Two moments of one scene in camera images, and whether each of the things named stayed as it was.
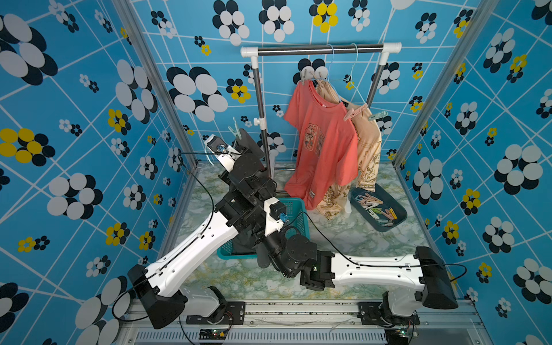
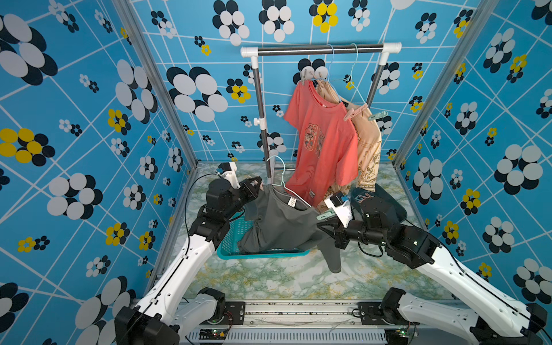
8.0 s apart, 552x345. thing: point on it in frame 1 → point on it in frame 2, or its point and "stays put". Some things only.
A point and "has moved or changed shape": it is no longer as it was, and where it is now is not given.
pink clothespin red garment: (353, 113) stays put
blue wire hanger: (328, 78) stays put
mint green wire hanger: (350, 79) stays put
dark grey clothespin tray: (380, 208) stays put
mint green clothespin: (379, 115) stays put
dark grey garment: (244, 241) has moved or changed shape
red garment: (325, 154) stays put
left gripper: (246, 155) → (251, 191)
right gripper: (262, 242) → (335, 228)
